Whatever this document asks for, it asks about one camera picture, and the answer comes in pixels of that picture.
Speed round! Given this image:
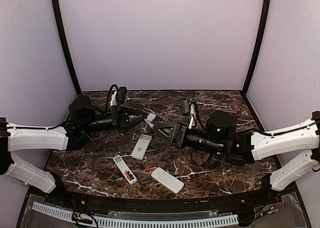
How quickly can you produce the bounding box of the black corner post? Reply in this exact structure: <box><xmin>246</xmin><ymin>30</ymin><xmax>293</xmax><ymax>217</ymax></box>
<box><xmin>51</xmin><ymin>0</ymin><xmax>82</xmax><ymax>96</ymax></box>
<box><xmin>241</xmin><ymin>0</ymin><xmax>271</xmax><ymax>97</ymax></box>

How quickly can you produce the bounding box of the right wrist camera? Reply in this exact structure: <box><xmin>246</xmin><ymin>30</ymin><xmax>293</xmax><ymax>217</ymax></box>
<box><xmin>180</xmin><ymin>99</ymin><xmax>198</xmax><ymax>129</ymax></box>

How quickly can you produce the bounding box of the white TCL remote control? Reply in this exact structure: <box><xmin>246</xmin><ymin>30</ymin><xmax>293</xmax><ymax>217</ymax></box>
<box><xmin>131</xmin><ymin>134</ymin><xmax>152</xmax><ymax>160</ymax></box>

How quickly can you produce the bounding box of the white slotted cable duct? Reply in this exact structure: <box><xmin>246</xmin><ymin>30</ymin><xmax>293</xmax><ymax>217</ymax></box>
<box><xmin>32</xmin><ymin>202</ymin><xmax>239</xmax><ymax>228</ymax></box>

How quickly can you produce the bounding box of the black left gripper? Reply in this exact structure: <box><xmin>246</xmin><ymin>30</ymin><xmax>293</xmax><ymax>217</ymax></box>
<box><xmin>81</xmin><ymin>104</ymin><xmax>148</xmax><ymax>134</ymax></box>

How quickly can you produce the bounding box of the white remote face down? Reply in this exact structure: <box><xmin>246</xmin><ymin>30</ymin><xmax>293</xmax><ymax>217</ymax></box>
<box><xmin>151</xmin><ymin>167</ymin><xmax>185</xmax><ymax>194</ymax></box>

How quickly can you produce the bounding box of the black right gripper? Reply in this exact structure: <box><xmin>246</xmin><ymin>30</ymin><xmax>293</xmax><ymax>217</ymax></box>
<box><xmin>152</xmin><ymin>122</ymin><xmax>225</xmax><ymax>156</ymax></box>

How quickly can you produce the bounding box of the black left corner post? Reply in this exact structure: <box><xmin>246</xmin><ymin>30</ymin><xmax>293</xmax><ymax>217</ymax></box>
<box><xmin>51</xmin><ymin>0</ymin><xmax>82</xmax><ymax>96</ymax></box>

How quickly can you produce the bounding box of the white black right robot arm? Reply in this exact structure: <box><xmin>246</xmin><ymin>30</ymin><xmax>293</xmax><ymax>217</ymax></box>
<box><xmin>153</xmin><ymin>110</ymin><xmax>320</xmax><ymax>205</ymax></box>

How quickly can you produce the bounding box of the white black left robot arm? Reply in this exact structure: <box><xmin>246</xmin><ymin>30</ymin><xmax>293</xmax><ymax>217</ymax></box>
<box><xmin>0</xmin><ymin>95</ymin><xmax>148</xmax><ymax>206</ymax></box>

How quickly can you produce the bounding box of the white battery cover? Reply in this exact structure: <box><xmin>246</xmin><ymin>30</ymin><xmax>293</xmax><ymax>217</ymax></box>
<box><xmin>146</xmin><ymin>113</ymin><xmax>156</xmax><ymax>123</ymax></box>

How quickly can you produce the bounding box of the small white buttoned remote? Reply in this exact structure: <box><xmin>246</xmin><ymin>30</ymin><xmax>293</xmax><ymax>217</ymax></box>
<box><xmin>113</xmin><ymin>155</ymin><xmax>138</xmax><ymax>185</ymax></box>

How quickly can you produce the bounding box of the black right corner post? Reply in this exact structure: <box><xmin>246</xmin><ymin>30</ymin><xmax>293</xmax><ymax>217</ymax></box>
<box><xmin>241</xmin><ymin>0</ymin><xmax>271</xmax><ymax>97</ymax></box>

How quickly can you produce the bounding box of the black front rail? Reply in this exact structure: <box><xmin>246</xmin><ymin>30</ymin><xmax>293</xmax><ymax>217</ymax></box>
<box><xmin>54</xmin><ymin>191</ymin><xmax>266</xmax><ymax>214</ymax></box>

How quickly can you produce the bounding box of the red blue battery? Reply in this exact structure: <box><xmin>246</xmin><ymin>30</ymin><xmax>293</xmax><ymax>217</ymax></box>
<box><xmin>146</xmin><ymin>167</ymin><xmax>157</xmax><ymax>172</ymax></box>

